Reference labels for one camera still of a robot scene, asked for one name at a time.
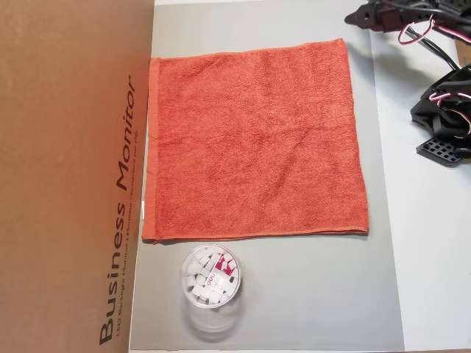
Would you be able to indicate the orange terry towel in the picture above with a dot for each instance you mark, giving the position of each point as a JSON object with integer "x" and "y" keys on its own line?
{"x": 254, "y": 139}

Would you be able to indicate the clear plastic jar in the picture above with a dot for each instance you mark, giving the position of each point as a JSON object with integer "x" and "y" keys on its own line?
{"x": 211, "y": 283}

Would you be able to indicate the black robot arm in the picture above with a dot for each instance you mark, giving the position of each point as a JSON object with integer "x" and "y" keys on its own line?
{"x": 447, "y": 95}

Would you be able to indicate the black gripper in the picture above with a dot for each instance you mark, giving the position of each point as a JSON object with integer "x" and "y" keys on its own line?
{"x": 369, "y": 15}

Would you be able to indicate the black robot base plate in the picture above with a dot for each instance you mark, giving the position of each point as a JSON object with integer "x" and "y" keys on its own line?
{"x": 441, "y": 152}

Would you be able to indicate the red white eraser packet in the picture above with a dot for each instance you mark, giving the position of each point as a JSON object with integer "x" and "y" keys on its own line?
{"x": 221, "y": 274}

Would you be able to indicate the grey table mat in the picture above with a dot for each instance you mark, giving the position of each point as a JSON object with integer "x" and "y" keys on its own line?
{"x": 294, "y": 294}

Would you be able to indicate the brown cardboard monitor box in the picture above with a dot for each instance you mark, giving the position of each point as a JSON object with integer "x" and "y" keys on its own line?
{"x": 66, "y": 184}

